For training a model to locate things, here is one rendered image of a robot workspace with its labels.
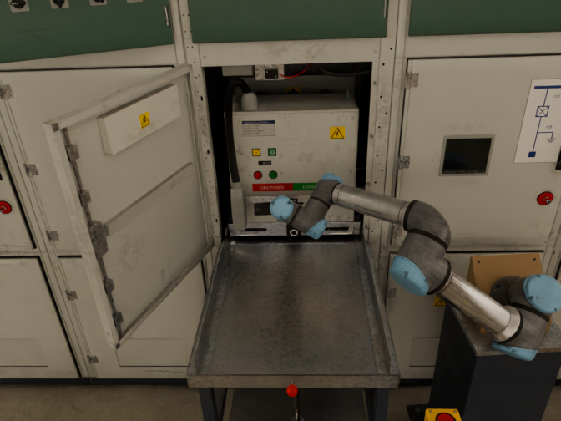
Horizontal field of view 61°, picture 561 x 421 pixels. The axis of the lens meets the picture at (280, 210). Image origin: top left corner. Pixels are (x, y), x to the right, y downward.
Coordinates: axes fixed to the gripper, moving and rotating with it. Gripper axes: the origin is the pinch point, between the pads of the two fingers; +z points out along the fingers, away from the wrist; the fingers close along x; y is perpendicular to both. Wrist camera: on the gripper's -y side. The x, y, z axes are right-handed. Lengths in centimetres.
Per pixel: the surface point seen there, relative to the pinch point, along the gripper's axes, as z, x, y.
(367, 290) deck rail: -17.1, -29.4, 31.4
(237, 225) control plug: -2.7, -6.5, -16.5
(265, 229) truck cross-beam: 10.0, -8.4, -6.8
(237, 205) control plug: -7.1, 1.2, -15.7
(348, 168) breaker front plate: -2.3, 15.0, 26.7
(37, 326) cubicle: 29, -53, -115
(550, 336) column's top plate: -23, -44, 91
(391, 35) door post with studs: -31, 55, 38
